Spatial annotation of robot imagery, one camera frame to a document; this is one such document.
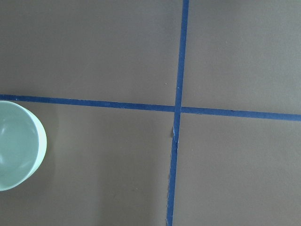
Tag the green bowl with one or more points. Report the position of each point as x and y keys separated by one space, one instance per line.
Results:
x=23 y=144

